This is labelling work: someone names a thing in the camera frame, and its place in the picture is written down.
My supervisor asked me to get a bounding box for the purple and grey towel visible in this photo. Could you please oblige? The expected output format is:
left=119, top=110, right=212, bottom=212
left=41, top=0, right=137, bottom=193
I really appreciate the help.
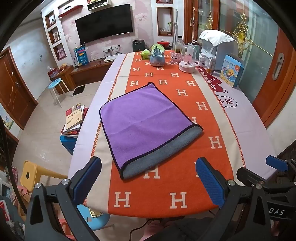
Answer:
left=99, top=82, right=203, bottom=180

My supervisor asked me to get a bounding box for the light-blue child stool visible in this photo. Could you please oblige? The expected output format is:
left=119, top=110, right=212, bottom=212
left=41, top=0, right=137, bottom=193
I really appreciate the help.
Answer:
left=77, top=204, right=110, bottom=231

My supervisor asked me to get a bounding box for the yellow plastic chair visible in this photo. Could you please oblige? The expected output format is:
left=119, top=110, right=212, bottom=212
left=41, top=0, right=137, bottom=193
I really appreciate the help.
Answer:
left=20, top=160, right=67, bottom=192

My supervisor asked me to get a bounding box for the orange H-pattern tablecloth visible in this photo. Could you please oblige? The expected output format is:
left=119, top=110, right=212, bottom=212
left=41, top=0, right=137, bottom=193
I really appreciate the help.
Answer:
left=69, top=53, right=275, bottom=218

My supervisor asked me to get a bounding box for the blue plastic stool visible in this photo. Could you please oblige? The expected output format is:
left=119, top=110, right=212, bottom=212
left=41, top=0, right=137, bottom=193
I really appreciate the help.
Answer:
left=60, top=135, right=77, bottom=155

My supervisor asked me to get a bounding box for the stack of books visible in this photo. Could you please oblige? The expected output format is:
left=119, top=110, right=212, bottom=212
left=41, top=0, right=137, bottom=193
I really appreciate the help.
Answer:
left=61, top=103, right=88, bottom=138

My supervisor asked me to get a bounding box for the children's picture book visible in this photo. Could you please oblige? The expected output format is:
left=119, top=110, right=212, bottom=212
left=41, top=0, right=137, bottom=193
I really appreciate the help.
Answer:
left=220, top=53, right=244, bottom=88

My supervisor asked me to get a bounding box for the brown wooden door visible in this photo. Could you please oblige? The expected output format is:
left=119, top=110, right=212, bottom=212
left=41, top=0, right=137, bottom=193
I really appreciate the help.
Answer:
left=0, top=47, right=38, bottom=129

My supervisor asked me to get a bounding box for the white pill bottle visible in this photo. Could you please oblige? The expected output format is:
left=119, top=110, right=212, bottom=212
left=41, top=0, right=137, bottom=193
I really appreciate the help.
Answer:
left=198, top=53, right=206, bottom=67

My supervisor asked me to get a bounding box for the black floor mat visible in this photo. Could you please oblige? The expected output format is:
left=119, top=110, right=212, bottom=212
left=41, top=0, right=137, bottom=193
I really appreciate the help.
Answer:
left=72, top=85, right=86, bottom=96

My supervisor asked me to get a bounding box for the pink glass dome music box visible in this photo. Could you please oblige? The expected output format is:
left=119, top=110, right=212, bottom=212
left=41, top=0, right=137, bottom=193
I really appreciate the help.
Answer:
left=179, top=44, right=197, bottom=74

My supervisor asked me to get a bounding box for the round light-blue stool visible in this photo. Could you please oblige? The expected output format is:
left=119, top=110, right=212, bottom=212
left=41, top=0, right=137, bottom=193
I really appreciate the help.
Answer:
left=48, top=78, right=73, bottom=108

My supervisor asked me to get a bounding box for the white water dispenser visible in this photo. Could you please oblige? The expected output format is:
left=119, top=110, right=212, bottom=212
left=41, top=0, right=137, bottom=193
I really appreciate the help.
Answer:
left=199, top=30, right=238, bottom=72

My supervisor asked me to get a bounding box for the wooden TV cabinet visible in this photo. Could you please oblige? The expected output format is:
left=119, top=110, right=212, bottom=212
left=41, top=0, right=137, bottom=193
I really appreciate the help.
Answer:
left=50, top=60, right=113, bottom=91

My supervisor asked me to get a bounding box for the red tissue box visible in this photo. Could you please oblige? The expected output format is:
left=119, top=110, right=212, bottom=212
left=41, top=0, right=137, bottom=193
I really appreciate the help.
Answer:
left=47, top=66, right=59, bottom=79

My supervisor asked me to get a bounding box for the pink pig figurine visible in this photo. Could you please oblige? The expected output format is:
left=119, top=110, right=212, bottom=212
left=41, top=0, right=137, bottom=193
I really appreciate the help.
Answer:
left=170, top=52, right=181, bottom=65

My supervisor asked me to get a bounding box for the clear oil bottle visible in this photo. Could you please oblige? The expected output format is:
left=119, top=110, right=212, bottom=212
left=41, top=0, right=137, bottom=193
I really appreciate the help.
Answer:
left=175, top=36, right=185, bottom=54

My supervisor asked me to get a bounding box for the snow globe with castle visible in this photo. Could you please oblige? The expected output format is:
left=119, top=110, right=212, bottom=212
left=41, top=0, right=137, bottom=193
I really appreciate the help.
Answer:
left=149, top=44, right=165, bottom=67

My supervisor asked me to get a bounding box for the blue poster board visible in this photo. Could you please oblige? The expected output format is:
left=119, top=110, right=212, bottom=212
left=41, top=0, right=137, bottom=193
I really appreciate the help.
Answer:
left=74, top=45, right=89, bottom=67

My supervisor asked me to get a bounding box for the red pot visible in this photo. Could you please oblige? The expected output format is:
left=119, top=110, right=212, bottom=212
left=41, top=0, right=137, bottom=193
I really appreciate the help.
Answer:
left=157, top=40, right=170, bottom=48

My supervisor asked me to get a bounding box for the white set-top box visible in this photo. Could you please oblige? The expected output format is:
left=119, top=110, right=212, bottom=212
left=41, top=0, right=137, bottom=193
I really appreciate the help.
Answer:
left=104, top=55, right=117, bottom=63

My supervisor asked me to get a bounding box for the green tissue pack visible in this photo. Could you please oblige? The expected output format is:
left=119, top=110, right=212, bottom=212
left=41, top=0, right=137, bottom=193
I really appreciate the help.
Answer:
left=140, top=49, right=151, bottom=60

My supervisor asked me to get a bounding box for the black speaker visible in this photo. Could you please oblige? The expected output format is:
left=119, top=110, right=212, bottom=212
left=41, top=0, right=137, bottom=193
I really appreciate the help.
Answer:
left=132, top=40, right=145, bottom=52

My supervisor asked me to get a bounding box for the black flat television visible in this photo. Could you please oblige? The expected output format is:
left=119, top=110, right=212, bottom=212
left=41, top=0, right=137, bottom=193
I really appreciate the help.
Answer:
left=75, top=4, right=133, bottom=44

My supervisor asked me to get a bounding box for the white wall shelf unit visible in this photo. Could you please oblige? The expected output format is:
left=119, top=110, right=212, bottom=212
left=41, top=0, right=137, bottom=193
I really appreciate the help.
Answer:
left=41, top=1, right=74, bottom=67

